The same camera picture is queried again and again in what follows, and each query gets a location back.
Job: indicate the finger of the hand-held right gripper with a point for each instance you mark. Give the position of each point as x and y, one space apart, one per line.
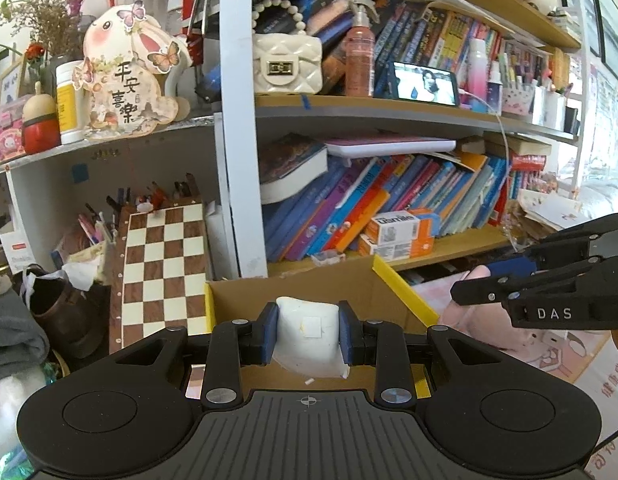
564 245
539 282

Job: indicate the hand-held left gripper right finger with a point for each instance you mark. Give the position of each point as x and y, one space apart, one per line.
346 332

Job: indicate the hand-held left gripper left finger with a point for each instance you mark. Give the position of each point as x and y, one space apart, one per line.
269 332

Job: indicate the white soft pouch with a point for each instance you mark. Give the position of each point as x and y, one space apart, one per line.
309 340

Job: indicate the yellow cardboard box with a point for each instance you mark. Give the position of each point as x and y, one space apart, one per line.
309 290

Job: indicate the pink plush toy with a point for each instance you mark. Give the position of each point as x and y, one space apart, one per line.
471 322

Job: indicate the pile of papers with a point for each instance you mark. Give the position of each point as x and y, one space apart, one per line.
544 212

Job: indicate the pink checked desk mat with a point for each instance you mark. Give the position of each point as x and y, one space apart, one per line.
579 360

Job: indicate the flat orange and white carton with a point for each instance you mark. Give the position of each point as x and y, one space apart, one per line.
396 251

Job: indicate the large orange and white carton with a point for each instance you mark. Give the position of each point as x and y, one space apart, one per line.
396 226

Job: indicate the brown and cream chessboard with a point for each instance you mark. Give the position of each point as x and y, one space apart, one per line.
164 270

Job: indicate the row of leaning books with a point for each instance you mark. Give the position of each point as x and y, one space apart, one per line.
349 205

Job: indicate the white pen holder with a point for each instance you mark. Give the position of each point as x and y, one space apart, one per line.
521 102

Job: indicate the thick dark-covered book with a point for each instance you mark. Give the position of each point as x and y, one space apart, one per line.
291 162

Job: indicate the white bookshelf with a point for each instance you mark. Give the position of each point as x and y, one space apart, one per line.
235 160

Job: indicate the white notebook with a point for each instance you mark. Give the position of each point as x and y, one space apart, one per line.
389 146

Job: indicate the pink and white bottle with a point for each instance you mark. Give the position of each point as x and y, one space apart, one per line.
477 72

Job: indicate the white plastic bag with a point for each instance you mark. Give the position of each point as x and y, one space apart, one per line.
81 272

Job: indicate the brown leather shoe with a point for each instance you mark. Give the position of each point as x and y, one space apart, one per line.
69 315

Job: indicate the bunch of pens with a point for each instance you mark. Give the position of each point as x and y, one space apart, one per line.
101 220

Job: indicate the smartphone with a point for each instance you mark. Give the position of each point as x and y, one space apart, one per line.
424 84

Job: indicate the row of upright paperback books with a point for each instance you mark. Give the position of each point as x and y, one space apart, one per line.
434 40

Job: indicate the grey cloth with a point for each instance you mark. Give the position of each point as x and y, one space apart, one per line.
11 340

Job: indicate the cream quilted handbag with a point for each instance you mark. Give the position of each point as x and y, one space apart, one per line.
286 67

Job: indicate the pink spray bottle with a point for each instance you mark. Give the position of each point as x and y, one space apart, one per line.
359 55

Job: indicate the paper rabbit decoration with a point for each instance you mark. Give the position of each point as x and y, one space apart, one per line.
124 75

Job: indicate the white bottle with yellow label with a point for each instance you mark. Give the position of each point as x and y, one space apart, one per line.
71 105

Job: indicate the red wooden doll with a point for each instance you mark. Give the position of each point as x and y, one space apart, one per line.
40 127

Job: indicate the pink printed tin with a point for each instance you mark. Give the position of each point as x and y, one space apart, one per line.
6 137

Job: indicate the dried flower bouquet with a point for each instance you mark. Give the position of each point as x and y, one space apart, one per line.
49 10

